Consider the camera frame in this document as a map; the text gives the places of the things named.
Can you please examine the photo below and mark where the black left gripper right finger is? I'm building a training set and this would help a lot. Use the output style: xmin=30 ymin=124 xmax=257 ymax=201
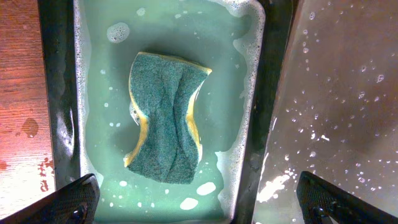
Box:
xmin=296 ymin=171 xmax=397 ymax=224

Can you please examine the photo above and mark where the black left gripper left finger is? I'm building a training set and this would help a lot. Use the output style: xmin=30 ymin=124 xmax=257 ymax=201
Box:
xmin=1 ymin=174 xmax=100 ymax=224

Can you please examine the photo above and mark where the green and yellow sponge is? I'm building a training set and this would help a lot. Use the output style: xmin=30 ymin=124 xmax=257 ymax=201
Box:
xmin=124 ymin=52 xmax=212 ymax=184

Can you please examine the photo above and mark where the large dark serving tray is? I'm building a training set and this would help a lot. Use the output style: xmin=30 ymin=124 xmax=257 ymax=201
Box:
xmin=252 ymin=0 xmax=397 ymax=223

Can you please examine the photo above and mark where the dark green water tray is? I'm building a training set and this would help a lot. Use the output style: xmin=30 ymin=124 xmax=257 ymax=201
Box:
xmin=39 ymin=1 xmax=297 ymax=223

